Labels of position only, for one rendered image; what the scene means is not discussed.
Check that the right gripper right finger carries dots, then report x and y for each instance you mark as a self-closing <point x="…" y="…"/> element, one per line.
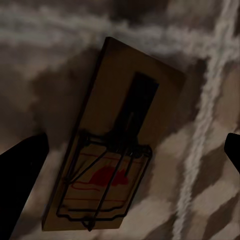
<point x="232" y="149"/>

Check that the mousetrap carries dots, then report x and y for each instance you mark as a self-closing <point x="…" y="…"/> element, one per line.
<point x="127" y="106"/>

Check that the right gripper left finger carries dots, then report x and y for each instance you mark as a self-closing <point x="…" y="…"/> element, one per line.
<point x="19" y="169"/>

